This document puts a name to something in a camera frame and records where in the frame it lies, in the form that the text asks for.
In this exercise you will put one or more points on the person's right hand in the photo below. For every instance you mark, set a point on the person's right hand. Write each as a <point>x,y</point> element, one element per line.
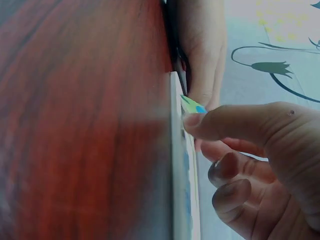
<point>287,175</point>

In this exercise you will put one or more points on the person's right thumb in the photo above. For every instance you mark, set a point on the person's right thumb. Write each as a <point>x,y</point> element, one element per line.
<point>230,122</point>

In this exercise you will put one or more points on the person's left fingers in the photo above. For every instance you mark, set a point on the person's left fingers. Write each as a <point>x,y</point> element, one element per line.
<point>205,80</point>

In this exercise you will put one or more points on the white picture book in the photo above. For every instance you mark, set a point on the white picture book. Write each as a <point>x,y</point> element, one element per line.
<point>176,155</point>

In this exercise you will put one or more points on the person's left hand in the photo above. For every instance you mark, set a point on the person's left hand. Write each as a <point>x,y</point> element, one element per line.
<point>203,37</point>

